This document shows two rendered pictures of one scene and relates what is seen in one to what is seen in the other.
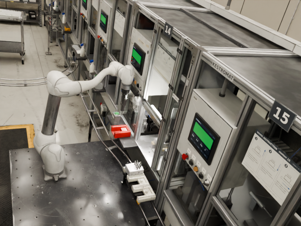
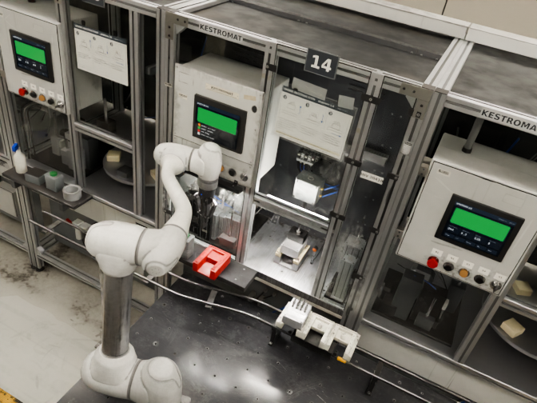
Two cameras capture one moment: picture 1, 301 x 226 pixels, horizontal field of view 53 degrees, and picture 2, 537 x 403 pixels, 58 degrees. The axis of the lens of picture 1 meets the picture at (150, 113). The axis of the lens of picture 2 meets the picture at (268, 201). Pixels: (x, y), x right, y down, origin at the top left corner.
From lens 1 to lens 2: 147 cm
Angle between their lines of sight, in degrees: 34
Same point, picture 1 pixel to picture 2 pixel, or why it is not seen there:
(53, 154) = (172, 381)
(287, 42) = (451, 25)
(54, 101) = (129, 285)
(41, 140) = (118, 372)
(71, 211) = not seen: outside the picture
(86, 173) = (208, 369)
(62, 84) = (161, 249)
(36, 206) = not seen: outside the picture
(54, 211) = not seen: outside the picture
